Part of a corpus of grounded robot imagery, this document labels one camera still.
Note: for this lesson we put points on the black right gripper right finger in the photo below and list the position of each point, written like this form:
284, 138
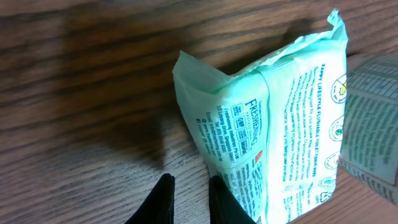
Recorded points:
224, 208

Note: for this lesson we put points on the teal snack packet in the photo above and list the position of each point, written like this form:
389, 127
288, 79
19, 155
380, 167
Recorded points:
273, 130

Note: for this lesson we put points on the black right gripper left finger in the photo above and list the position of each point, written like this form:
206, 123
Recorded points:
158, 207

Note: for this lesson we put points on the green lid jar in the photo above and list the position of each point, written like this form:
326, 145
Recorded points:
369, 148

